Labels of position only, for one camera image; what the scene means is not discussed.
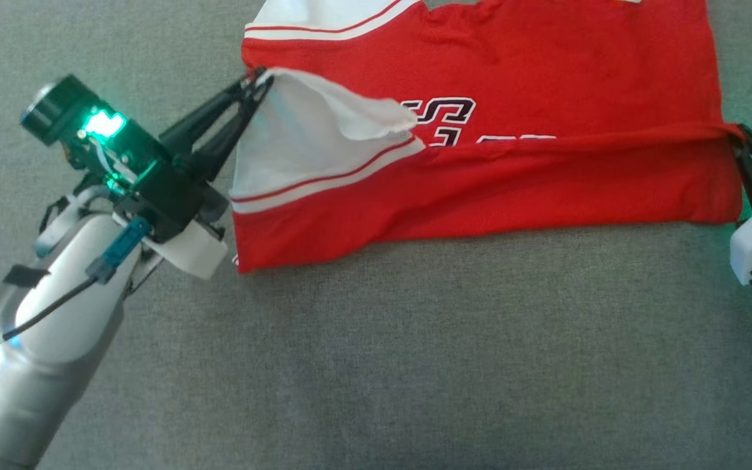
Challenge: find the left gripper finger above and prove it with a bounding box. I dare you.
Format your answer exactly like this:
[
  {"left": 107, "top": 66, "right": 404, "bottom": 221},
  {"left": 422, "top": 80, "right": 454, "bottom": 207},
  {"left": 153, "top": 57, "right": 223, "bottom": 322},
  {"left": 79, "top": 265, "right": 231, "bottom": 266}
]
[
  {"left": 183, "top": 76, "right": 275, "bottom": 184},
  {"left": 159, "top": 68, "right": 268, "bottom": 158}
]

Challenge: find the large grey sofa seat cushion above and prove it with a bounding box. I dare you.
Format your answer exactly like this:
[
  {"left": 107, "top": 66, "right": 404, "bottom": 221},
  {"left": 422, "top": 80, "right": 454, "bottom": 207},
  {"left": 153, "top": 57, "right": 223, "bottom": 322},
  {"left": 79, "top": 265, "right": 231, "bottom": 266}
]
[{"left": 0, "top": 0, "right": 752, "bottom": 470}]

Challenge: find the black cable with blue connector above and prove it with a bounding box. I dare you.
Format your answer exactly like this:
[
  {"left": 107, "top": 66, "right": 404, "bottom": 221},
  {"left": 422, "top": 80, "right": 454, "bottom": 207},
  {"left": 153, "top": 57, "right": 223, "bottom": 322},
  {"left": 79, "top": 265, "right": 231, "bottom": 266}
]
[{"left": 1, "top": 217, "right": 153, "bottom": 342}]

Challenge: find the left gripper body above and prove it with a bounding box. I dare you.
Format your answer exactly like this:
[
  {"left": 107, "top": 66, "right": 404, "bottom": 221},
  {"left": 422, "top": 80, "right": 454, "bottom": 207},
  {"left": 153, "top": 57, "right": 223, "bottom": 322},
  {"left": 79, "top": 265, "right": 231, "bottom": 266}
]
[{"left": 20, "top": 73, "right": 230, "bottom": 281}]

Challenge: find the red white basketball jersey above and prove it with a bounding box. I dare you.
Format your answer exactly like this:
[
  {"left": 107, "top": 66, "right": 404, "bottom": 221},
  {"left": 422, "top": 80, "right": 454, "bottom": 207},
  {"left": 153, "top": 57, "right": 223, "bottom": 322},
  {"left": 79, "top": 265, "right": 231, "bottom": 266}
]
[{"left": 229, "top": 0, "right": 745, "bottom": 275}]

